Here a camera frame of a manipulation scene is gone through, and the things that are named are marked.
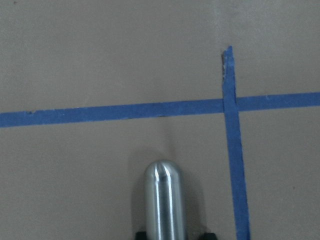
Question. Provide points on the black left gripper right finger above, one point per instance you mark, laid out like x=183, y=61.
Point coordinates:
x=209, y=236

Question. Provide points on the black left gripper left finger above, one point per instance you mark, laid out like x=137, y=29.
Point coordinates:
x=140, y=235

